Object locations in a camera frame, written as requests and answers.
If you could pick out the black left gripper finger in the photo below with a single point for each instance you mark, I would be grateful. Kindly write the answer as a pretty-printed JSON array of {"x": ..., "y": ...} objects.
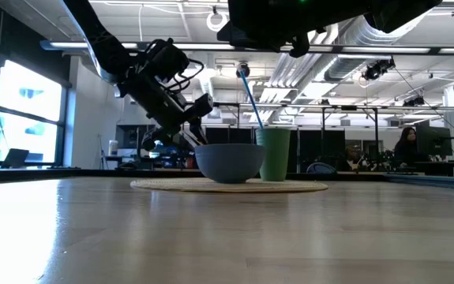
[
  {"x": 197, "y": 132},
  {"x": 153, "y": 143}
]

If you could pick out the blue-grey bowl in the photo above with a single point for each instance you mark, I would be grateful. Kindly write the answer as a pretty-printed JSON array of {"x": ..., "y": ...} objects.
[{"x": 230, "y": 163}]

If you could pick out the blue straw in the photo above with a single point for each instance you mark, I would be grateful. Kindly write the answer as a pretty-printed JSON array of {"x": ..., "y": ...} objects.
[{"x": 250, "y": 98}]

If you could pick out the green cup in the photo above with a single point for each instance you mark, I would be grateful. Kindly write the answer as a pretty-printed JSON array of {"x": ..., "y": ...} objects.
[{"x": 276, "y": 155}]

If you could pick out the white canister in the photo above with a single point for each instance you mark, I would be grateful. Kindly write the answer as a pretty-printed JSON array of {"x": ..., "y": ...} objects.
[{"x": 113, "y": 148}]

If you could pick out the round woven placemat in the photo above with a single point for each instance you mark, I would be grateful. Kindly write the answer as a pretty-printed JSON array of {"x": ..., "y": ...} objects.
[{"x": 171, "y": 185}]

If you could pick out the round dark ceiling fixture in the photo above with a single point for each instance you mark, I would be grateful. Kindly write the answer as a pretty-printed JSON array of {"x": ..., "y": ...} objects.
[{"x": 244, "y": 68}]

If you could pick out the long overhead light bar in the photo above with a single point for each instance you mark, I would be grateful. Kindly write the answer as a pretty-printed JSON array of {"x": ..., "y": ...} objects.
[{"x": 211, "y": 46}]

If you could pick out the open laptop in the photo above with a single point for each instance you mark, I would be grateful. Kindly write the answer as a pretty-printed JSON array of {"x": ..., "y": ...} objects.
[{"x": 14, "y": 158}]

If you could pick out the person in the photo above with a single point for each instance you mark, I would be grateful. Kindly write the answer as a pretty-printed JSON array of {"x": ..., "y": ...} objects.
[
  {"x": 406, "y": 144},
  {"x": 351, "y": 157}
]

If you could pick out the black desk monitor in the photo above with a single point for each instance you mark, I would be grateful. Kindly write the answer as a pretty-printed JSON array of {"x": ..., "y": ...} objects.
[{"x": 434, "y": 140}]

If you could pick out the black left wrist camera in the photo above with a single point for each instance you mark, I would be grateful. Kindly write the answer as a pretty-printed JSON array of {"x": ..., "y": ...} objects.
[{"x": 167, "y": 59}]

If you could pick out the black metal table frame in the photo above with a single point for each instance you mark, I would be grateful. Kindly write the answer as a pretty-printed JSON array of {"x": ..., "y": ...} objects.
[{"x": 92, "y": 174}]

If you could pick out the black hanging ceiling camera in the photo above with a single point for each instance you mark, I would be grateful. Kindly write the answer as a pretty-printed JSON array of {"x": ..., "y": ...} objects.
[{"x": 377, "y": 69}]

